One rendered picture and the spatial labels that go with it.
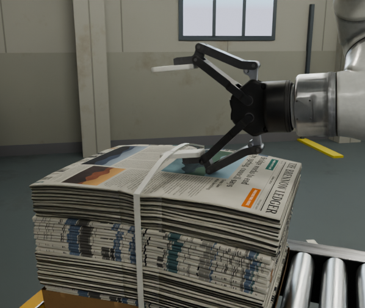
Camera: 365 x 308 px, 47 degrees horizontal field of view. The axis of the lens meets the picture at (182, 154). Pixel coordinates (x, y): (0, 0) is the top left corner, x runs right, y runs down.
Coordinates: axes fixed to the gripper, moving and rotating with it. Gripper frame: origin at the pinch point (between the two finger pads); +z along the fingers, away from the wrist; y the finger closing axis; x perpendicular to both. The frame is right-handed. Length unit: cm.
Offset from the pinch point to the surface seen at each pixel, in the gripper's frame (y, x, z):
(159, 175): 9.5, -4.4, 0.3
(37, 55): -25, 306, 275
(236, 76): 18, 427, 93
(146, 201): 11.0, -12.2, -1.2
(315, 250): 34.9, 25.4, -21.0
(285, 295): 35.4, 7.5, -17.0
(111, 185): 9.0, -11.3, 4.8
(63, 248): 19.1, -12.8, 14.0
